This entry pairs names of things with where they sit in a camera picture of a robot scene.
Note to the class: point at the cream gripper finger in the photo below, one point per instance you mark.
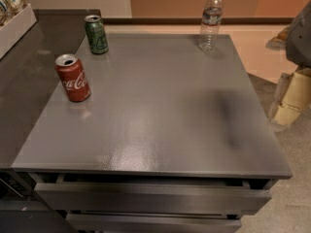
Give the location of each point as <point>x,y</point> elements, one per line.
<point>291,98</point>
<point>278,42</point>

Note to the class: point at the red Coca-Cola can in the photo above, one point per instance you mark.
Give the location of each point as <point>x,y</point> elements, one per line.
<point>72,76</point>

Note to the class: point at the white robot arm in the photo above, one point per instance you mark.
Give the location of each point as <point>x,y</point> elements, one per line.
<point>298,44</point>

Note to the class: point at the green soda can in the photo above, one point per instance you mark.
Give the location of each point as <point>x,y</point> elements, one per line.
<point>96,34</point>

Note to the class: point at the clear plastic water bottle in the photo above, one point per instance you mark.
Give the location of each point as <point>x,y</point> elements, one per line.
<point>210,24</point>

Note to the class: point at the upper grey drawer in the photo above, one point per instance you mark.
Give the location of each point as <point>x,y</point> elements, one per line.
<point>153,195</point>

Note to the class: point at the grey drawer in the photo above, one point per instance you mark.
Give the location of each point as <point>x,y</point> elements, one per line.
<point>151,224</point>
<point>153,195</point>

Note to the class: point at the lower grey drawer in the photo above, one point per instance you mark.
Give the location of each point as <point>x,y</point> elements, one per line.
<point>151,224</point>

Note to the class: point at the dark grey side counter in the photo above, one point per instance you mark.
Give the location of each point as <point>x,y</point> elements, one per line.
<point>27,75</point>

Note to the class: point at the white snack box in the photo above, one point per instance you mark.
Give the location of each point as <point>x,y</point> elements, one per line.
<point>13,30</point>

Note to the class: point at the snack bags in box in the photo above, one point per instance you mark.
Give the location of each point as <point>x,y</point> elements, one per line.
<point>9,9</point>

